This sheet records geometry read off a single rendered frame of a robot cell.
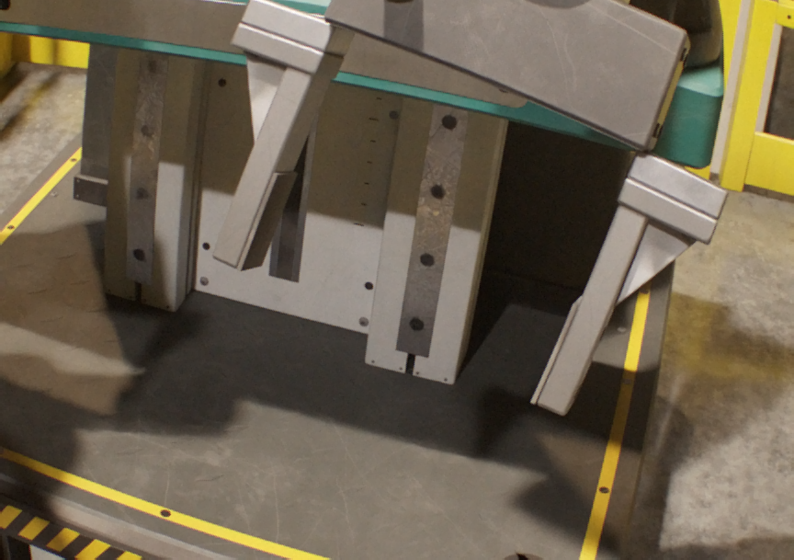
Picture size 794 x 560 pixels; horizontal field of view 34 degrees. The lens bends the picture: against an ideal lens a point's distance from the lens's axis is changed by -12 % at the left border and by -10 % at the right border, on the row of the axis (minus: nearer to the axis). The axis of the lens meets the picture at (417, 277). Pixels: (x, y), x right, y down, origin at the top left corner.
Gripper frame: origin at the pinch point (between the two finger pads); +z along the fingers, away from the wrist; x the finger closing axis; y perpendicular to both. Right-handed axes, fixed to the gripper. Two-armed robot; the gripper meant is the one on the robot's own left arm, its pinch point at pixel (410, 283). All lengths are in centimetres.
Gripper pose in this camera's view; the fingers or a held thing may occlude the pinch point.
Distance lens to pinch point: 53.8
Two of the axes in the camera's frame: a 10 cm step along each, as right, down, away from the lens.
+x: 9.0, 4.0, -1.7
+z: -3.7, 9.1, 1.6
